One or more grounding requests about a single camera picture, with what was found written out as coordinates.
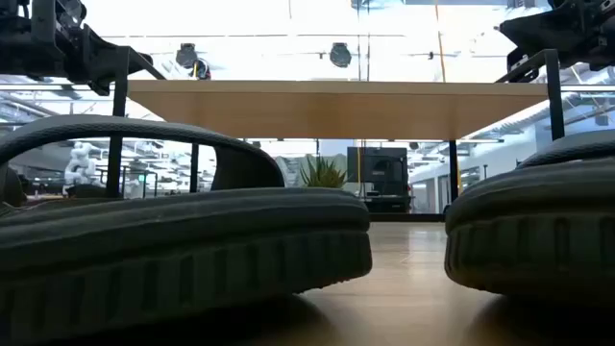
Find white robot figure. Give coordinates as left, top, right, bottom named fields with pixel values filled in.
left=63, top=140, right=102, bottom=189

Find small dark hanging device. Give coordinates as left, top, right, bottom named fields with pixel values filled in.
left=191, top=57, right=212, bottom=82

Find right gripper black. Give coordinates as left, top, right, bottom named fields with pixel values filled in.
left=499, top=0, right=615, bottom=73

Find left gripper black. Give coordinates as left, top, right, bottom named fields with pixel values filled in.
left=0, top=0, right=155, bottom=96

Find black computer case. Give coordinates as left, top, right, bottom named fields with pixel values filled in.
left=345, top=146, right=413, bottom=214

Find small green potted plant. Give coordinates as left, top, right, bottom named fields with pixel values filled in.
left=300, top=156, right=348, bottom=189

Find black round hanging fixture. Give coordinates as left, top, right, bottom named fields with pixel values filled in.
left=174, top=41, right=200, bottom=70
left=329, top=41, right=354, bottom=69

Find wooden shelf black metal legs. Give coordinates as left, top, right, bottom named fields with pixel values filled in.
left=106, top=45, right=566, bottom=215

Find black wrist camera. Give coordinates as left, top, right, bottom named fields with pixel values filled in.
left=28, top=0, right=88, bottom=31

